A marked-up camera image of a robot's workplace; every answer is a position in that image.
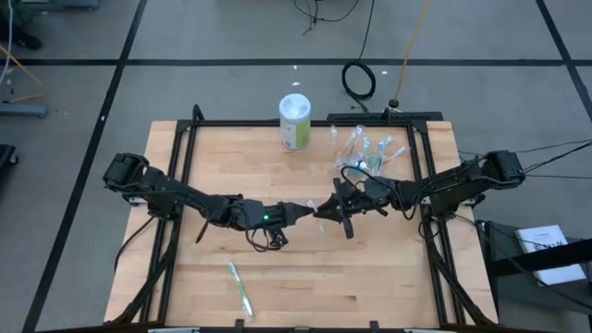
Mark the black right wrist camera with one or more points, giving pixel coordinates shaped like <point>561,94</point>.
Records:
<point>377,187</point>

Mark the grey metal floor base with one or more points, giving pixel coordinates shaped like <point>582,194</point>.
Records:
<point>23,110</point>
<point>60,3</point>

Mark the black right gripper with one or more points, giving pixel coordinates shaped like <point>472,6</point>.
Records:
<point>365,203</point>

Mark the black aluminium table frame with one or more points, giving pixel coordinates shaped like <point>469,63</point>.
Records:
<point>231,123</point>

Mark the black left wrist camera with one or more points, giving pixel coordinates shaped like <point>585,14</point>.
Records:
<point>278,240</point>

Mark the white green wipes canister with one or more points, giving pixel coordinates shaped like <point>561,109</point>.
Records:
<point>294,125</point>

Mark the clear plastic holder cup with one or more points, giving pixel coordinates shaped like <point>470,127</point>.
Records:
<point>342,163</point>

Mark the person's foot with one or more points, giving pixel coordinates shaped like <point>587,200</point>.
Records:
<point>30,42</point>

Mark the black chair base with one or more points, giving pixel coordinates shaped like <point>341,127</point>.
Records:
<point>7,159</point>

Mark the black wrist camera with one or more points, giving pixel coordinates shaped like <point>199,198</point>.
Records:
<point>377,187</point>
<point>278,240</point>

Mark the white booklet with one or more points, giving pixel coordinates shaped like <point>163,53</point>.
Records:
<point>541,236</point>

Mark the dark grey side cart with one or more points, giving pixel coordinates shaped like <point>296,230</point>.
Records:
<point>509,296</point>

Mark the black slanted bar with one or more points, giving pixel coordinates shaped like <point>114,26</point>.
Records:
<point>555,254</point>

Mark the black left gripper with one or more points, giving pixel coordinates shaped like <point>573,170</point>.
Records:
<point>259,215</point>

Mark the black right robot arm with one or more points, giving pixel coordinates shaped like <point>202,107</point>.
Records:
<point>453,182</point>

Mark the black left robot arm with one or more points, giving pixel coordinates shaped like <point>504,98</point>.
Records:
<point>203,201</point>

